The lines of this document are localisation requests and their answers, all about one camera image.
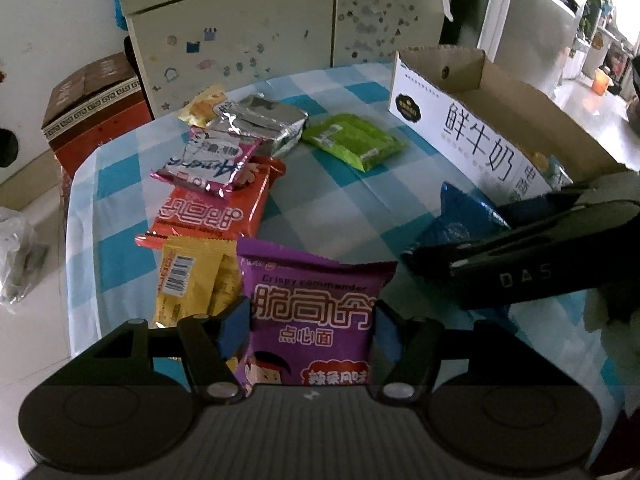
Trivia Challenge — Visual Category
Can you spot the dark blue snack packet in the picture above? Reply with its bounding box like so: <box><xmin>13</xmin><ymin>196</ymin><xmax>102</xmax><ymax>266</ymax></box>
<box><xmin>407</xmin><ymin>181</ymin><xmax>512</xmax><ymax>273</ymax></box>

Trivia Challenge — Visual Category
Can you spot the green potted plant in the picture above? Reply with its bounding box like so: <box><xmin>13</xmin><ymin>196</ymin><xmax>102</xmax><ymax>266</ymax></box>
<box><xmin>580</xmin><ymin>0</ymin><xmax>616</xmax><ymax>48</ymax></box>

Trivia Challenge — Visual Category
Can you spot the green snack packet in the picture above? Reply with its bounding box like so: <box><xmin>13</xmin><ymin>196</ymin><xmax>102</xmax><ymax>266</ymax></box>
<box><xmin>301</xmin><ymin>114</ymin><xmax>410</xmax><ymax>172</ymax></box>

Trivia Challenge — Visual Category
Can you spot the red and brown carton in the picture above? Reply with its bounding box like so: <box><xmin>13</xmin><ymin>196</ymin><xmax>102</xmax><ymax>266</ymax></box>
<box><xmin>41</xmin><ymin>51</ymin><xmax>153</xmax><ymax>178</ymax></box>

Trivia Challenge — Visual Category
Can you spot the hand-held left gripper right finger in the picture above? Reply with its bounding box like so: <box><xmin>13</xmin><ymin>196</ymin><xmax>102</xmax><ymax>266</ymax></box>
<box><xmin>371</xmin><ymin>300</ymin><xmax>576</xmax><ymax>403</ymax></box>

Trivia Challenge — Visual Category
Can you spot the yellow barcode snack packet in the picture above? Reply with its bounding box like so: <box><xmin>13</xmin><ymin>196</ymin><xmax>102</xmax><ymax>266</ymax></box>
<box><xmin>152</xmin><ymin>234</ymin><xmax>243</xmax><ymax>361</ymax></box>

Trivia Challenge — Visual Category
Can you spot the clear plastic bag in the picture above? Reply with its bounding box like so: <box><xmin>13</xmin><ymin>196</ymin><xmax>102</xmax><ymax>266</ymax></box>
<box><xmin>0</xmin><ymin>206</ymin><xmax>48</xmax><ymax>306</ymax></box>

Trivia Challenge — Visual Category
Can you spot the light blue snack packet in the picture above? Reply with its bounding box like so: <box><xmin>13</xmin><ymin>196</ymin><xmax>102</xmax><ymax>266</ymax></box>
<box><xmin>542</xmin><ymin>155</ymin><xmax>573</xmax><ymax>188</ymax></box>

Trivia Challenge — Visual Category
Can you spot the yellow waffle packet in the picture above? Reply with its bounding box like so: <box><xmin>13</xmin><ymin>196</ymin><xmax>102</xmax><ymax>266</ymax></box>
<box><xmin>177</xmin><ymin>85</ymin><xmax>228</xmax><ymax>128</ymax></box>

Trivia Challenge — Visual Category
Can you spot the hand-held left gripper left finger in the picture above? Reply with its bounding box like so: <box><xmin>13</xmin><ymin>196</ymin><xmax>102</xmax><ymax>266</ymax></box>
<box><xmin>37</xmin><ymin>296</ymin><xmax>251</xmax><ymax>402</ymax></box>

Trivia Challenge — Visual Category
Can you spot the pink and white snack packet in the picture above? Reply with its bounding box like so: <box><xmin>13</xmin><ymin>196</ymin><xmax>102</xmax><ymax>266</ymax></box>
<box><xmin>150</xmin><ymin>127</ymin><xmax>266</xmax><ymax>197</ymax></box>

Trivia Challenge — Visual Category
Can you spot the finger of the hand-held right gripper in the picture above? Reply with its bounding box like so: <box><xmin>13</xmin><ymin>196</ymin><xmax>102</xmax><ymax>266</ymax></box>
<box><xmin>402</xmin><ymin>200</ymin><xmax>640</xmax><ymax>282</ymax></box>
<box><xmin>495</xmin><ymin>172</ymin><xmax>640</xmax><ymax>233</ymax></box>

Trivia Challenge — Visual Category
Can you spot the purple snack packet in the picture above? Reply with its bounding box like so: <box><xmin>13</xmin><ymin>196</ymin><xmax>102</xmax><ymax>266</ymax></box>
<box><xmin>235</xmin><ymin>237</ymin><xmax>398</xmax><ymax>386</ymax></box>

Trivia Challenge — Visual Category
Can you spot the silver foil snack packet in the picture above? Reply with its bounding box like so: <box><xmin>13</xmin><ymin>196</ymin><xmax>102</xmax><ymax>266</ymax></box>
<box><xmin>207</xmin><ymin>94</ymin><xmax>308</xmax><ymax>158</ymax></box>

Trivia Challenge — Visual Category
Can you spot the printed cardboard box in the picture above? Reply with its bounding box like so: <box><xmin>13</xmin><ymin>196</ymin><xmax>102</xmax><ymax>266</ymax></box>
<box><xmin>387</xmin><ymin>46</ymin><xmax>633</xmax><ymax>206</ymax></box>

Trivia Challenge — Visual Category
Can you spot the cream cabinet with stickers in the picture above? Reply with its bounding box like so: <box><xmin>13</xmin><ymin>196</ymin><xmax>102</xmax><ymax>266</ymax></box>
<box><xmin>114</xmin><ymin>0</ymin><xmax>456</xmax><ymax>118</ymax></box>

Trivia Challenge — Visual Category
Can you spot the red snack packet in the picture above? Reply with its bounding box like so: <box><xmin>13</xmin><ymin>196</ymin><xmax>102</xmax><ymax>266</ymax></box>
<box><xmin>134</xmin><ymin>156</ymin><xmax>288</xmax><ymax>252</ymax></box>

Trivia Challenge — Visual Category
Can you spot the blue checked tablecloth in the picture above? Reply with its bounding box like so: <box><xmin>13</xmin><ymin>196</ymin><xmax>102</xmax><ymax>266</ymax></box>
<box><xmin>65</xmin><ymin>57</ymin><xmax>640</xmax><ymax>411</ymax></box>

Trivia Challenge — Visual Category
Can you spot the white refrigerator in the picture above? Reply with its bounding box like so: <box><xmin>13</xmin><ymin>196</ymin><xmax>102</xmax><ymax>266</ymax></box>
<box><xmin>477</xmin><ymin>0</ymin><xmax>588</xmax><ymax>108</ymax></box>

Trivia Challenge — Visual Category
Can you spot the black vase flower wall sticker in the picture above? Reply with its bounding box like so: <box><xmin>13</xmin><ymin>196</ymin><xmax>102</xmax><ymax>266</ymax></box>
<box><xmin>0</xmin><ymin>127</ymin><xmax>21</xmax><ymax>170</ymax></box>

